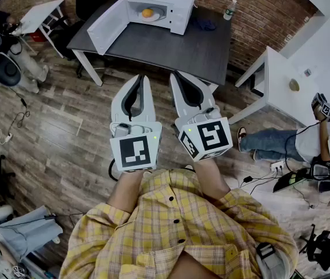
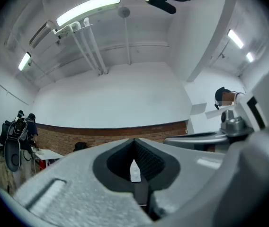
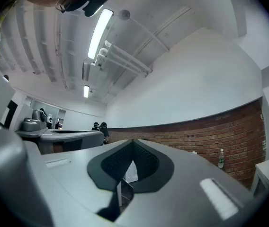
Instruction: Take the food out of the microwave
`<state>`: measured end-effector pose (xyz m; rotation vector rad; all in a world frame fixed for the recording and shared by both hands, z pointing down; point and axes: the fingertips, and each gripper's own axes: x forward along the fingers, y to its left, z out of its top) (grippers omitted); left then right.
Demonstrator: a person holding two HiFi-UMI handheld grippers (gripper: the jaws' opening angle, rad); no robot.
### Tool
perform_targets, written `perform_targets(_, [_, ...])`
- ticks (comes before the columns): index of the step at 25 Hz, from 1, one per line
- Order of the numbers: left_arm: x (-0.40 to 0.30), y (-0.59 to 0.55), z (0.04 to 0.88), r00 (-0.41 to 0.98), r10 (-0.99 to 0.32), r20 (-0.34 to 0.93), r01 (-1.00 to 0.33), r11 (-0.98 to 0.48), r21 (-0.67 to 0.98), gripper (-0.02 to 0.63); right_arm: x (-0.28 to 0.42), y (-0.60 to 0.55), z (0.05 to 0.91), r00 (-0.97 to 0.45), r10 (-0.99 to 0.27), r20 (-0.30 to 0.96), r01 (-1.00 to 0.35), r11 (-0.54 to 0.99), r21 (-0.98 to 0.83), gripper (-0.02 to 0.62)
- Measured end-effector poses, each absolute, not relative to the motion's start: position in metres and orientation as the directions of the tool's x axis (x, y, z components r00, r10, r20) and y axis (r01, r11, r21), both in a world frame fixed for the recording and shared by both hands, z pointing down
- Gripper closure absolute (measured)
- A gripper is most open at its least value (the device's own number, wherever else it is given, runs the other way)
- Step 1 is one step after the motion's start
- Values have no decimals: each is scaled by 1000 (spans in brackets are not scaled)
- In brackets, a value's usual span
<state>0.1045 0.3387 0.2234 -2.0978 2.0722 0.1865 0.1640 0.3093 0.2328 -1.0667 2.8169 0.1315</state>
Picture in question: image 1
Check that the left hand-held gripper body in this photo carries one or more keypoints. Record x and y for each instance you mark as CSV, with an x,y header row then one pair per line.
x,y
136,153

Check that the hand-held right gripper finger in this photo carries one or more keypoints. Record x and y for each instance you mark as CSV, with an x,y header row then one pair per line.
x,y
178,106
208,97

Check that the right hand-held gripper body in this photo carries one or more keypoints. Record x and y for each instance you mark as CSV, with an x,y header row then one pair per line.
x,y
211,135

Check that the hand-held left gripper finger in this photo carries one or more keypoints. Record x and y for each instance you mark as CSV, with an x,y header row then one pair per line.
x,y
117,106
149,106

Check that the white round plate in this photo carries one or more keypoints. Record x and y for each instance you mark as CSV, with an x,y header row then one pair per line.
x,y
157,15

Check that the orange fruit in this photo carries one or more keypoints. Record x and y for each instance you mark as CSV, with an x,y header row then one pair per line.
x,y
147,12

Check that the person's left forearm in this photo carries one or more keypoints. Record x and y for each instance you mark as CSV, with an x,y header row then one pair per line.
x,y
125,190

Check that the person's right forearm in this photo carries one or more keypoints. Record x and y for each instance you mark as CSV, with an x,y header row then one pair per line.
x,y
210,179

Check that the dark grey table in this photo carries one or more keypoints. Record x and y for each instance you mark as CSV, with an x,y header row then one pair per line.
x,y
168,48

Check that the white power strip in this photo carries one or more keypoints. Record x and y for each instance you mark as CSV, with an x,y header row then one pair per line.
x,y
277,165

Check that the dark blue cloth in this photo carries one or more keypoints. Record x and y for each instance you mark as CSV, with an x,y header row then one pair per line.
x,y
204,23

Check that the large white table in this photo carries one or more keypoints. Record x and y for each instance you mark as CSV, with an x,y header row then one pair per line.
x,y
281,77

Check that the round olive bowl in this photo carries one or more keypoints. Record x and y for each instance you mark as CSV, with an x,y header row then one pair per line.
x,y
294,85

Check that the yellow plaid shirt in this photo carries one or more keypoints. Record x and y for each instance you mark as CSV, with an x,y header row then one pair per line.
x,y
159,237

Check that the green label water bottle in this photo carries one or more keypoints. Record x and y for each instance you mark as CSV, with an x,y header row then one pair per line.
x,y
229,10

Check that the black laptop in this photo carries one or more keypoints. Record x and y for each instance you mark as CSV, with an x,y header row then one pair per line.
x,y
291,180

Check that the small metal cup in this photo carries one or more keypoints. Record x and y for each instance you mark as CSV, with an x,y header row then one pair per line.
x,y
307,72

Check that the red box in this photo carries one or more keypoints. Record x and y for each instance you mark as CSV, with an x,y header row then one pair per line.
x,y
38,36

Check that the white power adapter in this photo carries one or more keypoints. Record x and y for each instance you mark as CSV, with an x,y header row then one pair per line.
x,y
8,137

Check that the black round seat chair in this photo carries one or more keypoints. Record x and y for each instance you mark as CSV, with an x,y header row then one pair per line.
x,y
5,70

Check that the small white side table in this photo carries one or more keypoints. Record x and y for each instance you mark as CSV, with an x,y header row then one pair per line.
x,y
41,14

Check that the person's leg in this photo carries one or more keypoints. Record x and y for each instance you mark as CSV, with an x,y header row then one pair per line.
x,y
194,267

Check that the grey fabric bag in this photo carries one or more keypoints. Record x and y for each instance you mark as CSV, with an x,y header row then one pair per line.
x,y
28,231

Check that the grey pouch with black buckle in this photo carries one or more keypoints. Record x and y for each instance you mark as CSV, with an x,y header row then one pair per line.
x,y
271,257

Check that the black tripod stand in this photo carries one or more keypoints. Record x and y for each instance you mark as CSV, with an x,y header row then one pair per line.
x,y
324,248

